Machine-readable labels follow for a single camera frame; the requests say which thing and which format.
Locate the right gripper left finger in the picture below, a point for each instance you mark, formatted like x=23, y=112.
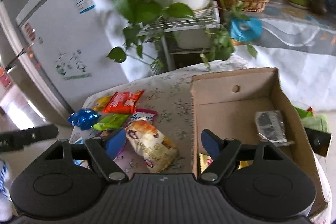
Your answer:
x=103, y=151

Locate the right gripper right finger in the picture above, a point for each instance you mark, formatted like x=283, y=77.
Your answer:
x=223, y=152

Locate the blue foil snack bag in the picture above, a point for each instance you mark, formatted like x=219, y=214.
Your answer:
x=84, y=119

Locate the orange red snack packet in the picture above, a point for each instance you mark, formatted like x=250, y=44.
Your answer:
x=123, y=102

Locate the gold snack packet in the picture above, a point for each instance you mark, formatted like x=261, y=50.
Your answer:
x=205, y=161

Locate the green snack packet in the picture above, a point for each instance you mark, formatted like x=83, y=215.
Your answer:
x=111, y=122

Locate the yellow snack packet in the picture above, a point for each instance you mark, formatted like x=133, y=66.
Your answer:
x=101, y=103

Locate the cardboard box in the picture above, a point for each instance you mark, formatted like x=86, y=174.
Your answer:
x=226, y=104

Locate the cream croissant snack bag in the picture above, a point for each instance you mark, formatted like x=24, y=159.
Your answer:
x=157, y=150

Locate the silver black snack packet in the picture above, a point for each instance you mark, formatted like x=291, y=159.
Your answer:
x=270, y=126

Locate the pink white snack packet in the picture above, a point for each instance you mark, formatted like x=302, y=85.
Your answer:
x=143, y=114

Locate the floral tablecloth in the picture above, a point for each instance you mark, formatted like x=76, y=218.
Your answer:
x=169, y=95

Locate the white refrigerator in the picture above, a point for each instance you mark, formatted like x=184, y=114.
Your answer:
x=71, y=40

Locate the white metal plant stand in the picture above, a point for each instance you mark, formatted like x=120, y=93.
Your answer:
x=185, y=36

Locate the wicker basket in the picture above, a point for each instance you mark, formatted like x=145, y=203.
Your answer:
x=247, y=5

